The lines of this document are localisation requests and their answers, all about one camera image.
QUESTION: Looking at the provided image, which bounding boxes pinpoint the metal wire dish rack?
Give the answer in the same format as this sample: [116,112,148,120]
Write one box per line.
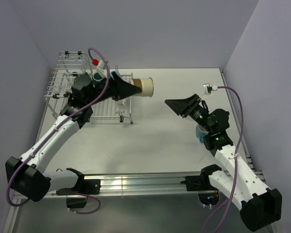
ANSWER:
[45,50,141,124]

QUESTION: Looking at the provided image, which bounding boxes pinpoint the stainless steel cup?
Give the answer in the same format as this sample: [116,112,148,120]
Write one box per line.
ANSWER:
[130,77,154,97]

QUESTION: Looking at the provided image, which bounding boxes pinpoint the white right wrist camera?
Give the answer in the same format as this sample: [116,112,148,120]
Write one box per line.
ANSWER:
[201,83,218,100]

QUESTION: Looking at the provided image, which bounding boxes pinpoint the aluminium frame rail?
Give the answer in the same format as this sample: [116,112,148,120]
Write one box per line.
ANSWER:
[42,168,213,198]

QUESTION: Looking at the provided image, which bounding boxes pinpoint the dark green ceramic mug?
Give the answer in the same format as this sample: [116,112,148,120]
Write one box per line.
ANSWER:
[92,72,106,86]

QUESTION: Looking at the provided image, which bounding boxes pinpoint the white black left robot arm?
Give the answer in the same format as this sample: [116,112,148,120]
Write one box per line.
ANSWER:
[5,71,143,206]

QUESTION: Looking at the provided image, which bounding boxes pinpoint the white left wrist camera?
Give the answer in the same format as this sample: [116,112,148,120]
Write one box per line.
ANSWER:
[92,59,109,78]

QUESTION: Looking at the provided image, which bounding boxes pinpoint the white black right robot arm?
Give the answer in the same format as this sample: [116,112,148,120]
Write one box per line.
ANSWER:
[164,94,282,232]

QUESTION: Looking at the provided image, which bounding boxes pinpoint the blue white ceramic mug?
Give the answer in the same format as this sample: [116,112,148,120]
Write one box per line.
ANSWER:
[195,124,208,143]

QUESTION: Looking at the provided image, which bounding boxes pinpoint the light blue plastic cup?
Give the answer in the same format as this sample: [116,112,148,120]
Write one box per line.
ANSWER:
[111,70,121,78]

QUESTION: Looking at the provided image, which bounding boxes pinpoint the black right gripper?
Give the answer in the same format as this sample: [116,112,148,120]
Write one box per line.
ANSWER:
[165,93,213,133]

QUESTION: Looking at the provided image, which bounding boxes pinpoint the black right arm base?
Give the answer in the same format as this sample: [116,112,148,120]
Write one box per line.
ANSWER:
[180,173,227,192]

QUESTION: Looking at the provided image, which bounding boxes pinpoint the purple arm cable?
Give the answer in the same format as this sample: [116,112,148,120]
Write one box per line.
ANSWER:
[202,85,244,233]
[6,47,111,215]

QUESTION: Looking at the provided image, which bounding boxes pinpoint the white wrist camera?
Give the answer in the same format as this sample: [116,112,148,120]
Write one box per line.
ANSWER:
[92,59,109,78]
[201,83,218,100]

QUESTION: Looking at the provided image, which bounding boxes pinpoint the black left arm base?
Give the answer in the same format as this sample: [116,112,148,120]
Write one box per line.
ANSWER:
[56,179,101,196]

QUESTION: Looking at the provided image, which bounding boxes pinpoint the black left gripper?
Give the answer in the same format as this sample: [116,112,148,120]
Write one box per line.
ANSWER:
[86,71,141,106]

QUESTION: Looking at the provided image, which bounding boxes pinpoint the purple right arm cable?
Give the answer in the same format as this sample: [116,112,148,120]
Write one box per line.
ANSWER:
[202,85,244,233]

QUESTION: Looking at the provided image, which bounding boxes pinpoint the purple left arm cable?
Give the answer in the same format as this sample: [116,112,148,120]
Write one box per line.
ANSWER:
[6,47,111,215]

